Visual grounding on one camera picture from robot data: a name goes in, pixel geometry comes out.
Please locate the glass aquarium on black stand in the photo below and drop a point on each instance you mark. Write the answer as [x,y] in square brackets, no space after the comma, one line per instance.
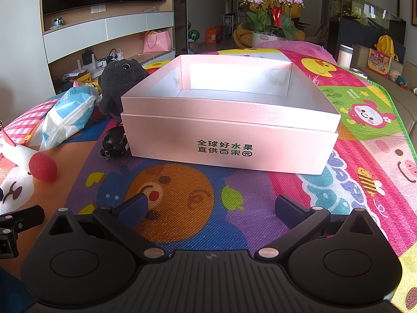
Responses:
[358,36]

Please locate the orange box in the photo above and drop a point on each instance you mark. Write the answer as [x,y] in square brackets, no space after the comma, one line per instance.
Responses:
[211,36]

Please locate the red ball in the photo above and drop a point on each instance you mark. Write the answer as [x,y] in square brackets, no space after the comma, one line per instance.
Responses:
[43,167]

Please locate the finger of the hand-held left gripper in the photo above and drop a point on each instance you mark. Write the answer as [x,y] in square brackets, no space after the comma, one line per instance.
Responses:
[22,218]

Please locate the red framed picture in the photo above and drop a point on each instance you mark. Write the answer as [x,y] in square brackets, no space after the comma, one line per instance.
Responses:
[414,3]

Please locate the pink shopping bag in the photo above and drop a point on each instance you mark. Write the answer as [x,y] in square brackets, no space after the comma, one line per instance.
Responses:
[158,42]

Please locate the colourful printed bag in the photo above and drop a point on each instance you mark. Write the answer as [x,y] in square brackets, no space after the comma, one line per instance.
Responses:
[379,63]

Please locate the black plush toy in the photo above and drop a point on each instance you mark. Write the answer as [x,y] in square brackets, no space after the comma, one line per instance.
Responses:
[117,81]

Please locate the colourful cartoon play mat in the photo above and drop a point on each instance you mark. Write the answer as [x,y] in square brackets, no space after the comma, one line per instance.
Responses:
[195,195]

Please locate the potted purple orchid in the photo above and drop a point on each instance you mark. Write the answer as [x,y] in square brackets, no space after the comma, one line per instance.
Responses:
[270,19]

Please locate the small doll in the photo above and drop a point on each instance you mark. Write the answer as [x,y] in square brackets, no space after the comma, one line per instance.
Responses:
[399,80]

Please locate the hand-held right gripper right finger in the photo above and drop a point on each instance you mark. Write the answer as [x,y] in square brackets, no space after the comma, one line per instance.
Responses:
[288,210]

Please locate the yellow backpack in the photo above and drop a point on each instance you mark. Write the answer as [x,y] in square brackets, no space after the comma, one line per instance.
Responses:
[386,42]

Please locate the small black toy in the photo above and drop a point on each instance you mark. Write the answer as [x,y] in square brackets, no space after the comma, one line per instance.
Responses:
[114,143]

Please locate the blue white wet wipes pack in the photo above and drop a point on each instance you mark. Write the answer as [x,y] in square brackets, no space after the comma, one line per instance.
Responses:
[68,111]

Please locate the pink cardboard box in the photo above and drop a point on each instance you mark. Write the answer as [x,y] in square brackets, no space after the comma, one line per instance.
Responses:
[228,130]

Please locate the beige sofa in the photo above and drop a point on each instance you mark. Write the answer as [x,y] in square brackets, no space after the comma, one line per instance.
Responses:
[404,104]

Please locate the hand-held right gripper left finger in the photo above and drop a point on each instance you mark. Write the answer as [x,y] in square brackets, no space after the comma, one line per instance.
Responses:
[133,207]

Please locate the white cylinder appliance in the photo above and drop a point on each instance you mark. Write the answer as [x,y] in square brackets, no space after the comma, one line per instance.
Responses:
[345,55]

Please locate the watermelon pattern ball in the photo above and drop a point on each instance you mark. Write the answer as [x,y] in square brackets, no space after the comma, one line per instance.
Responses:
[193,35]

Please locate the wooden television cabinet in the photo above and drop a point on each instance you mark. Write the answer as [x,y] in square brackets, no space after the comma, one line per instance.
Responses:
[81,36]

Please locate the white cylinder tube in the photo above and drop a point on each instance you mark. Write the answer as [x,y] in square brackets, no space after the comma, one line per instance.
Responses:
[13,153]

